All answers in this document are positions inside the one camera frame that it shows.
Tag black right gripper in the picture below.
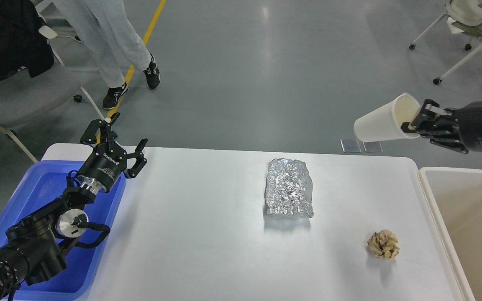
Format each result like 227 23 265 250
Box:
400 99 482 154

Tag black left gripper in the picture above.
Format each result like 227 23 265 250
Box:
77 112 149 193

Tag white paper cup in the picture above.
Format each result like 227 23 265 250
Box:
354 93 421 142

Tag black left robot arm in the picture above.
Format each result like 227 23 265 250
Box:
0 112 148 301

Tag right floor metal plate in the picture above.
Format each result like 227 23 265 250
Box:
363 141 383 153

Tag floor metal plate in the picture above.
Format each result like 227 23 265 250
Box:
340 139 363 153
363 141 383 153

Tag blue plastic bin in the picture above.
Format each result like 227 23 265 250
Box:
0 160 127 301

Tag beige plastic bin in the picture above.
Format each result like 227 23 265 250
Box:
418 166 482 301

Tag left floor metal plate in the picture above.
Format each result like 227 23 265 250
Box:
340 139 363 153

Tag grey office chair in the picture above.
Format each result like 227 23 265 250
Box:
0 13 105 163

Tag white chair with cushion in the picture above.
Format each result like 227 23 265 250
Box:
409 0 482 84

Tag crumpled brown paper ball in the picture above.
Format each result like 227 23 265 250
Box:
367 229 400 260

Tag person in grey trousers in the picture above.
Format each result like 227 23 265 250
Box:
53 0 161 110

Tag black jacket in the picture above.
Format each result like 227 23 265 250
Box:
0 0 54 81

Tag crumpled aluminium foil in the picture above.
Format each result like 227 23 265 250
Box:
264 158 314 219

